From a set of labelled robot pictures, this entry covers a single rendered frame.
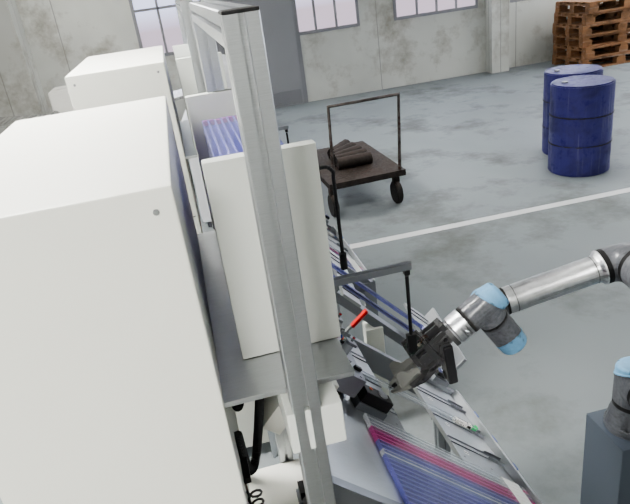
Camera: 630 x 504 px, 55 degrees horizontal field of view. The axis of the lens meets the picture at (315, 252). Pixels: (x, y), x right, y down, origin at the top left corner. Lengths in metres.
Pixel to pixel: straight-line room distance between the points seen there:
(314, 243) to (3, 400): 0.46
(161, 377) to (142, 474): 0.16
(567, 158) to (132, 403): 5.23
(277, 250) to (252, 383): 0.25
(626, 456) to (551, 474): 0.70
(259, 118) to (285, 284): 0.21
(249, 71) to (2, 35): 9.19
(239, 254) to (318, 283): 0.13
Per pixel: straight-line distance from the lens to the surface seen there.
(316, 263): 0.92
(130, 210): 0.75
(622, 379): 2.01
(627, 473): 2.15
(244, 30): 0.69
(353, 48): 10.41
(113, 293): 0.80
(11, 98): 9.94
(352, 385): 1.33
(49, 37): 10.21
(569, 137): 5.77
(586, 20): 10.68
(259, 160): 0.70
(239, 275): 0.91
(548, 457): 2.82
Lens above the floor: 1.92
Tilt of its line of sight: 24 degrees down
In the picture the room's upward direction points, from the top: 8 degrees counter-clockwise
